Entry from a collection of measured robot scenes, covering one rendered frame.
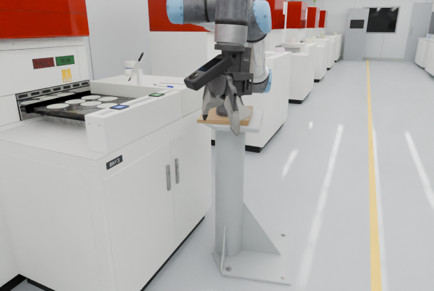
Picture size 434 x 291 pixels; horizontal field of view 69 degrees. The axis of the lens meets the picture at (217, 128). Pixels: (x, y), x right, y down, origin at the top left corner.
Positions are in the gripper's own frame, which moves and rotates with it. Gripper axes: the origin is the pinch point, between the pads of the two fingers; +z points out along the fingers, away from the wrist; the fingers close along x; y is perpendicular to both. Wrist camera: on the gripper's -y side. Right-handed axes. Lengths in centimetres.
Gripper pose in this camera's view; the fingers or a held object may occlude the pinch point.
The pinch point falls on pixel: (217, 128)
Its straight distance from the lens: 77.5
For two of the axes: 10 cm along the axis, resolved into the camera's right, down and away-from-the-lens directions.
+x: -5.3, -2.6, 8.1
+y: 8.4, -0.9, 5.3
